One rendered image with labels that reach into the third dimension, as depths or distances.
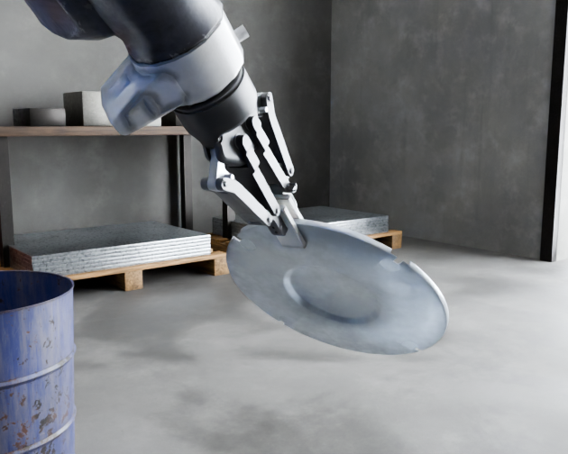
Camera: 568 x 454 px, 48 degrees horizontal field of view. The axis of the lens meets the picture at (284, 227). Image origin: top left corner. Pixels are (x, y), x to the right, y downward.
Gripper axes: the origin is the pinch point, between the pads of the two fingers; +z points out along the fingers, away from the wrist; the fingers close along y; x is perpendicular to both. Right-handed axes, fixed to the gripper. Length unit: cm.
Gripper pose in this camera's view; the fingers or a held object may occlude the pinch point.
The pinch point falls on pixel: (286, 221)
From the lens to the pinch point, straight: 71.6
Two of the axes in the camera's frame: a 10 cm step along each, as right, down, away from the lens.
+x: -8.7, -0.5, 5.0
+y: 3.4, -7.9, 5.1
